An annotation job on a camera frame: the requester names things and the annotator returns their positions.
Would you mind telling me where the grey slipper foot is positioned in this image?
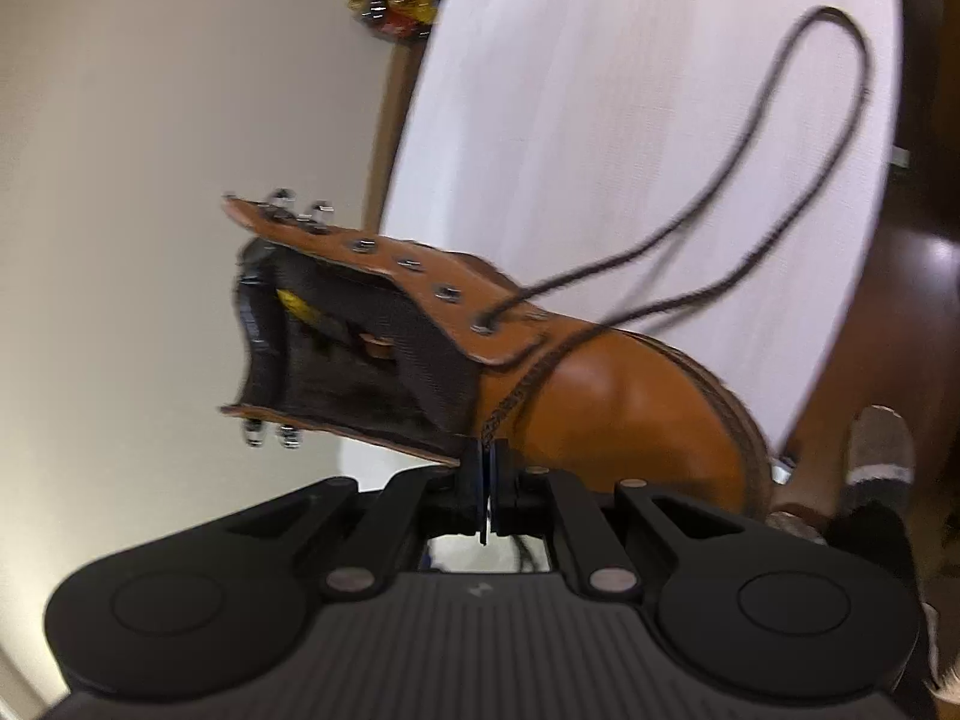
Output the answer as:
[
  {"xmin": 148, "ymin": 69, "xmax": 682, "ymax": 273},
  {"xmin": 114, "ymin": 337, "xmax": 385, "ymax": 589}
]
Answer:
[{"xmin": 841, "ymin": 405, "xmax": 916, "ymax": 517}]

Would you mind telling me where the brown leather boot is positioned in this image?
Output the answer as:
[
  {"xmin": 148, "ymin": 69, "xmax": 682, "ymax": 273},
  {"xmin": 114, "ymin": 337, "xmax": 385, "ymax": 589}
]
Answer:
[{"xmin": 224, "ymin": 197, "xmax": 773, "ymax": 517}]

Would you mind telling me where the dark brown shoelace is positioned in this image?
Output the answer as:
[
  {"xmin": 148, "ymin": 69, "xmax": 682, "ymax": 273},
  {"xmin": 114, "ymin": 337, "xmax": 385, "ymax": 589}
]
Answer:
[{"xmin": 472, "ymin": 5, "xmax": 874, "ymax": 447}]

